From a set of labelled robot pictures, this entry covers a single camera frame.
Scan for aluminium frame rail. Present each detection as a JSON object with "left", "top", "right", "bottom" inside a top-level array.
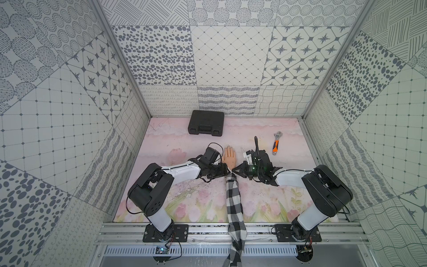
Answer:
[{"left": 95, "top": 222, "right": 368, "bottom": 245}]

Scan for black plastic tool case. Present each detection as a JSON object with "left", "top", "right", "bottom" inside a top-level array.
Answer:
[{"left": 188, "top": 110, "right": 225, "bottom": 137}]

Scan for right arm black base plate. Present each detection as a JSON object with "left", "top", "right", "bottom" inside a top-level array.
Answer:
[{"left": 273, "top": 224, "right": 322, "bottom": 243}]

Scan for black white checkered sleeve forearm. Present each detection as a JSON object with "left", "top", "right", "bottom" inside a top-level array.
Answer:
[{"left": 223, "top": 173, "right": 247, "bottom": 267}]

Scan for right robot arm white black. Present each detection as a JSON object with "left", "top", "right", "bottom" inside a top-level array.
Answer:
[{"left": 232, "top": 150, "right": 354, "bottom": 241}]

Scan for pink floral table mat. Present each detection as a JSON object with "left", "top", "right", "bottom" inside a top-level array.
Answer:
[{"left": 113, "top": 117, "right": 339, "bottom": 223}]

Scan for orange handle adjustable wrench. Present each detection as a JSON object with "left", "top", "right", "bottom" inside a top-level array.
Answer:
[{"left": 272, "top": 131, "right": 283, "bottom": 156}]

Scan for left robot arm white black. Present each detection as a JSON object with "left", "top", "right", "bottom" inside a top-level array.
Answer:
[{"left": 126, "top": 147, "right": 230, "bottom": 239}]

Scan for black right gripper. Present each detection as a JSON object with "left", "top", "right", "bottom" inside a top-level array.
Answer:
[{"left": 231, "top": 161, "right": 264, "bottom": 180}]

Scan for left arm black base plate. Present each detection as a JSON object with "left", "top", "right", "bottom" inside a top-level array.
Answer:
[{"left": 143, "top": 222, "right": 189, "bottom": 243}]

